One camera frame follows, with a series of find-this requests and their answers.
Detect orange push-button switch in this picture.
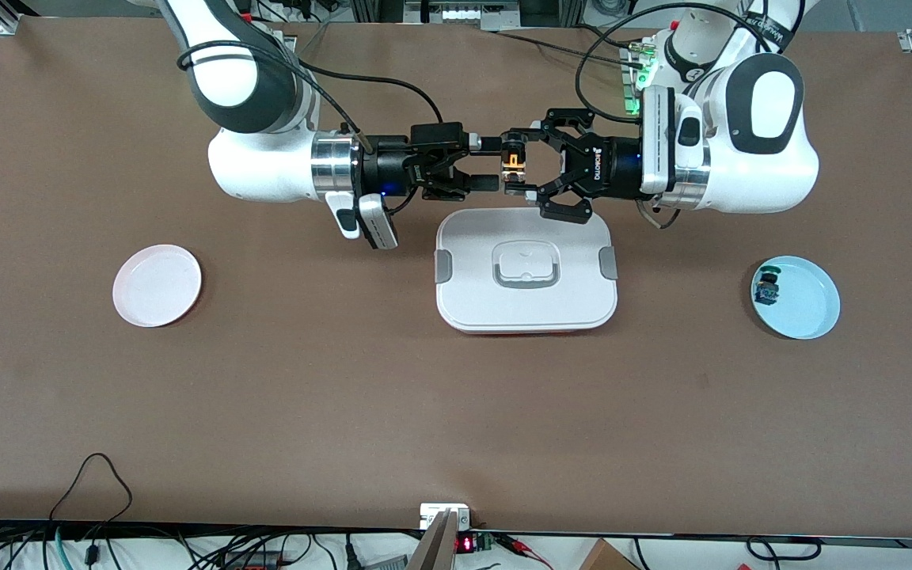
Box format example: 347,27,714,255
501,133,532,196

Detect white lidded container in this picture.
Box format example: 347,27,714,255
435,207,619,334

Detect light blue round plate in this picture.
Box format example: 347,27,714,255
750,256,842,340

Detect pink round plate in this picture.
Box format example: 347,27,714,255
112,244,203,328

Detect red clip leads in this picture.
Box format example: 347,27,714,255
496,534,553,570

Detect brown cardboard box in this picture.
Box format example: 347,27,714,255
579,538,640,570

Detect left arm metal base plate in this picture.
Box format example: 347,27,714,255
621,44,648,117

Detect black cable to arm base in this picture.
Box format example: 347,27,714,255
496,25,633,66

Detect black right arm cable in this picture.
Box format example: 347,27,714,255
179,40,445,143

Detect silver equipment frame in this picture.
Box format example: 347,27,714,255
403,0,522,31

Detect white mount bracket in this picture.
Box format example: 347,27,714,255
420,503,471,530

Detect aluminium camera mount profile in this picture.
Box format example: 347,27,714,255
406,511,458,570

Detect black coiled cable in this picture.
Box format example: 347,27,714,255
745,537,823,561

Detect thin black looped cable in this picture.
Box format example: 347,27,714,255
48,453,134,525

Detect teal cable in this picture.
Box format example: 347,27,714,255
40,526,70,570

